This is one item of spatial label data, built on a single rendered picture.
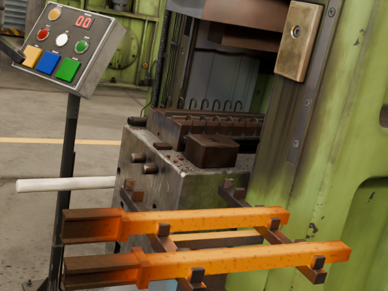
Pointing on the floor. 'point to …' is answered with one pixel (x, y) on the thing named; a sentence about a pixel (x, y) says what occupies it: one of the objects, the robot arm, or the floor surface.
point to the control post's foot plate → (41, 285)
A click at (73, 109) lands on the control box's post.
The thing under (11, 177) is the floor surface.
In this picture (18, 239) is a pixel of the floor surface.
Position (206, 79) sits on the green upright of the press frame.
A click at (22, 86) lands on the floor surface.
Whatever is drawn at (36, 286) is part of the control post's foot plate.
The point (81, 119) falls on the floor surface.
